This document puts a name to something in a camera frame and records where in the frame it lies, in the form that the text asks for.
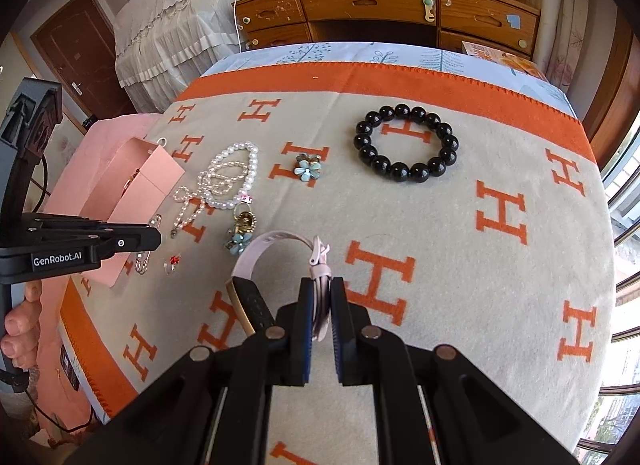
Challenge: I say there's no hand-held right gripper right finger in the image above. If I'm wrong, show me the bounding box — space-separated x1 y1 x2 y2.
331 276 581 465

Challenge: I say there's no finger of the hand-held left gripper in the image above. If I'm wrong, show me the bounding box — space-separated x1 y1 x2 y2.
22 212 162 253

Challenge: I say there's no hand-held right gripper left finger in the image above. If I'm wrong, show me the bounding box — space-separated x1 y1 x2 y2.
65 277 321 465

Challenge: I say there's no silver safety pin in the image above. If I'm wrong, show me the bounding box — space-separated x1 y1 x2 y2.
134 214 163 276

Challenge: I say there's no pink jewelry box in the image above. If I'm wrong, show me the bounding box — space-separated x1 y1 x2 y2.
79 138 186 290

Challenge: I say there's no pink smart watch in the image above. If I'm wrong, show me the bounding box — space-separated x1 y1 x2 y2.
230 230 333 343

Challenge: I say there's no white pearl necklace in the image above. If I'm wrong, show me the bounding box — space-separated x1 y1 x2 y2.
172 142 261 238

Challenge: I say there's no blue flower brooch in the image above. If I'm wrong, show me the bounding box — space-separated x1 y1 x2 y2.
295 154 325 182

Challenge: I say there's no black bead bracelet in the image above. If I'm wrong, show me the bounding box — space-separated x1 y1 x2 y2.
354 103 460 183

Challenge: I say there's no person's left hand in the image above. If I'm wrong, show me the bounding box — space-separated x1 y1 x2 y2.
0 280 44 376

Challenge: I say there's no brown wooden door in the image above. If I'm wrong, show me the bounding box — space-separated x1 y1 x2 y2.
30 0 136 118

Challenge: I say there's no orange and grey patterned blanket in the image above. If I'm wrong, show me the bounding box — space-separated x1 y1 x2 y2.
60 61 616 465

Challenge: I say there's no white lace furniture cover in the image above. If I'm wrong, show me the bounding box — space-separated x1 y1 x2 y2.
114 0 251 113

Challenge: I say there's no light blue floral bedsheet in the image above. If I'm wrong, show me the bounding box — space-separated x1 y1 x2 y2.
200 41 576 116

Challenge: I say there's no wide wooden desk drawer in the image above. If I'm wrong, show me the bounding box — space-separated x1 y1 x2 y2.
300 0 437 22

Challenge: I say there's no cream floral curtain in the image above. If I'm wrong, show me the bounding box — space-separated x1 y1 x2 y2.
530 0 592 91

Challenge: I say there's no white charger cable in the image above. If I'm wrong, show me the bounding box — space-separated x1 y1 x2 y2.
233 0 257 53

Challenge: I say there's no window with wooden frame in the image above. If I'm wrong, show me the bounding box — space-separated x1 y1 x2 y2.
597 115 640 465

